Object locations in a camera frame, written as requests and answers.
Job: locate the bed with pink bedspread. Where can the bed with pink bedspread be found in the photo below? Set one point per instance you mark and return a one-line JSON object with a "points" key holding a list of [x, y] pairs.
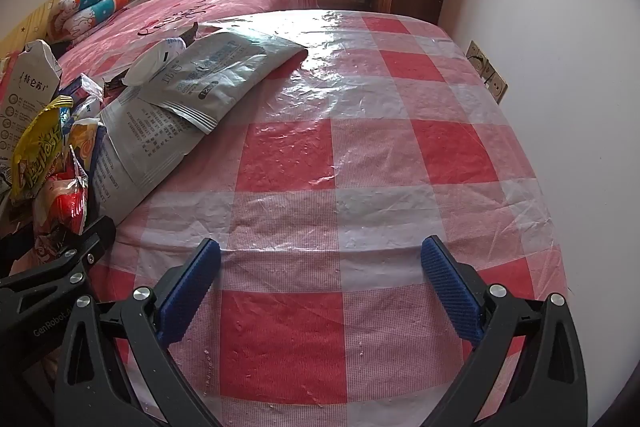
{"points": [[225, 2]]}

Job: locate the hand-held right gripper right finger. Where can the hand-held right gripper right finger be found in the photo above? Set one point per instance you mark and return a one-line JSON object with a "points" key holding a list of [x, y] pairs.
{"points": [[450, 292]]}

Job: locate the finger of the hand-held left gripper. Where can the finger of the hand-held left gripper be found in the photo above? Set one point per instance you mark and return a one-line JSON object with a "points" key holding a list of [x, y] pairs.
{"points": [[60, 267]]}

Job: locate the white bottle blue print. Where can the white bottle blue print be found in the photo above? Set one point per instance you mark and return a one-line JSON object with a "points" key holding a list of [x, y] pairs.
{"points": [[145, 67]]}

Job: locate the wall socket panel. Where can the wall socket panel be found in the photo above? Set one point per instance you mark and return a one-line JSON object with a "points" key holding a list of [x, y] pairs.
{"points": [[487, 72]]}

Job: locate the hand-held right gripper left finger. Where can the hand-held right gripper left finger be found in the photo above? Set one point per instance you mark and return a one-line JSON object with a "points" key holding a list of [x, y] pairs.
{"points": [[190, 292]]}

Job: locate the grey printed foil bag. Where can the grey printed foil bag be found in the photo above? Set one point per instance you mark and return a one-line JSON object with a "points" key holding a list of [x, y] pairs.
{"points": [[145, 142]]}

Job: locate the blue tissue pack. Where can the blue tissue pack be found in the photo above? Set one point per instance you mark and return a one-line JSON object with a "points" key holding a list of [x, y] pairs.
{"points": [[75, 86]]}

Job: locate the yellow wooden headboard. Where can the yellow wooden headboard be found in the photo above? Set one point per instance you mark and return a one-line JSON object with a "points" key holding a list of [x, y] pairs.
{"points": [[30, 27]]}

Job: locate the yellow snack packet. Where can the yellow snack packet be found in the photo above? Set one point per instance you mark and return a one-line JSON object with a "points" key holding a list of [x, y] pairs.
{"points": [[37, 152]]}

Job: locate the red snack packet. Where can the red snack packet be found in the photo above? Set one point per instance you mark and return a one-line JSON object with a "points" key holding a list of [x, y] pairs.
{"points": [[62, 202]]}

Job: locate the blue white milk carton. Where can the blue white milk carton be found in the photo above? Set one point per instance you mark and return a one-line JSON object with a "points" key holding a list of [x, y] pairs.
{"points": [[30, 87]]}

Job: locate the silver foil pouch blue print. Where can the silver foil pouch blue print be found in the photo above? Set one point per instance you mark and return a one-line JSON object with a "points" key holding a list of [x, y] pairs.
{"points": [[225, 72]]}

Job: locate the orange snack packet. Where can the orange snack packet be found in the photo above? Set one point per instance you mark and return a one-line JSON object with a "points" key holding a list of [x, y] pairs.
{"points": [[85, 144]]}

